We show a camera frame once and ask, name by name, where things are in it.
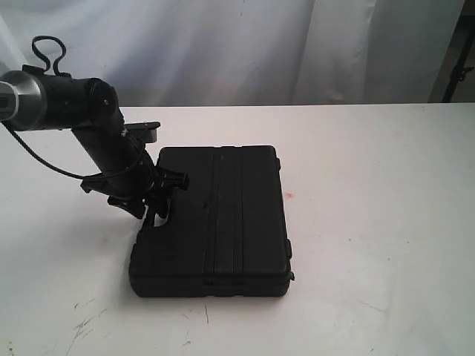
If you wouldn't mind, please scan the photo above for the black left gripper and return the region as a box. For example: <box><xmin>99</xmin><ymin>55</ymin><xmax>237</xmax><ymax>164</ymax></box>
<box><xmin>82</xmin><ymin>148</ymin><xmax>189</xmax><ymax>228</ymax></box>

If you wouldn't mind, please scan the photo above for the black plastic tool case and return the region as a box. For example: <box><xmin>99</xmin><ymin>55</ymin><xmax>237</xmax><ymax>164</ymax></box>
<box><xmin>128</xmin><ymin>145</ymin><xmax>294</xmax><ymax>297</ymax></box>

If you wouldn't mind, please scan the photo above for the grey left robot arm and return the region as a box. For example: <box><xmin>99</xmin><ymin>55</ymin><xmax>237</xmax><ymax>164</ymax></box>
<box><xmin>1</xmin><ymin>67</ymin><xmax>189</xmax><ymax>225</ymax></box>

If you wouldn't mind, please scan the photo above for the white backdrop curtain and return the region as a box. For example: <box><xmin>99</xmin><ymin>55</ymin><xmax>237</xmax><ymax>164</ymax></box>
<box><xmin>1</xmin><ymin>1</ymin><xmax>463</xmax><ymax>106</ymax></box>

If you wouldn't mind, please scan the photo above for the black tripod stand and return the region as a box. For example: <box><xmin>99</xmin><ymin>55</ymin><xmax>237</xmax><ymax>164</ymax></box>
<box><xmin>442</xmin><ymin>1</ymin><xmax>474</xmax><ymax>103</ymax></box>

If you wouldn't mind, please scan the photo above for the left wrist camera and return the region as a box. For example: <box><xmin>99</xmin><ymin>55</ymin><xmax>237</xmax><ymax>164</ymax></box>
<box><xmin>125</xmin><ymin>122</ymin><xmax>160</xmax><ymax>144</ymax></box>

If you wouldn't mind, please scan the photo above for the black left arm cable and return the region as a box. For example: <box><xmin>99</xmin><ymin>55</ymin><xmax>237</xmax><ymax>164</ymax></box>
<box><xmin>0</xmin><ymin>36</ymin><xmax>144</xmax><ymax>179</ymax></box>

